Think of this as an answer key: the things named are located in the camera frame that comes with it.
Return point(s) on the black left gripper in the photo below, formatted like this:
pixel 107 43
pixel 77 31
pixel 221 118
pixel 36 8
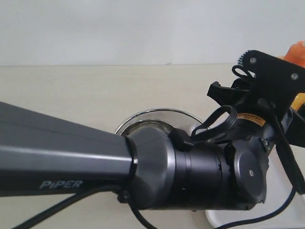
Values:
pixel 240 97

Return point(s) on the orange pump soap bottle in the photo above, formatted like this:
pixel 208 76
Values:
pixel 296 55

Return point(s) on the grey left Piper robot arm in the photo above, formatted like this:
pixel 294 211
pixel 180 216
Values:
pixel 221 164

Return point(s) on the white plastic tray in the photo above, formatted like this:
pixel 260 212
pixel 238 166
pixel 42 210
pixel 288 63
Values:
pixel 278 190

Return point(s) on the steel mesh colander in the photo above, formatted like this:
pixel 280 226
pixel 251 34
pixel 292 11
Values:
pixel 165 119

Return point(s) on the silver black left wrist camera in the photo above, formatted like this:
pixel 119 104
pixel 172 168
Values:
pixel 275 81

